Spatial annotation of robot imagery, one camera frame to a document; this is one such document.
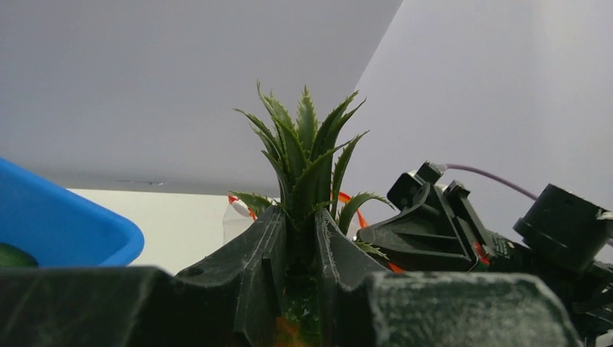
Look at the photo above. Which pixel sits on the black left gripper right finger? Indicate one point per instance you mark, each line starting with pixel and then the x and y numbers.
pixel 361 303

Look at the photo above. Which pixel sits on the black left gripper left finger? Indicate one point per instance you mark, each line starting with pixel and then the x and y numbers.
pixel 230 298

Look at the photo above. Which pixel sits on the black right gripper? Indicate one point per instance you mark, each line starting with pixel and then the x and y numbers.
pixel 436 228

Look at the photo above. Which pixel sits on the orange toy pineapple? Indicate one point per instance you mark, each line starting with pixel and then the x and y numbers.
pixel 309 165

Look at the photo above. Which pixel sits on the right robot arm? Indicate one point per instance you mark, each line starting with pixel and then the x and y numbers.
pixel 561 235

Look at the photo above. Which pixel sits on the blue plastic bin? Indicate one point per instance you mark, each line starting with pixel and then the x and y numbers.
pixel 60 228

